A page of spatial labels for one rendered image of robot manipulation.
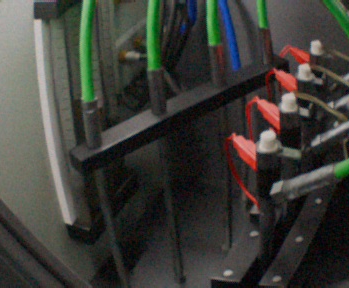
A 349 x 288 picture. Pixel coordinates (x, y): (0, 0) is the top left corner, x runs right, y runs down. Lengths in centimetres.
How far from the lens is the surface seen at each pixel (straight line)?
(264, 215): 86
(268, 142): 81
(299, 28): 109
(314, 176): 70
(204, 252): 116
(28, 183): 94
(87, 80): 87
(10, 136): 89
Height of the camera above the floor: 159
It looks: 33 degrees down
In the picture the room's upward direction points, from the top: 6 degrees counter-clockwise
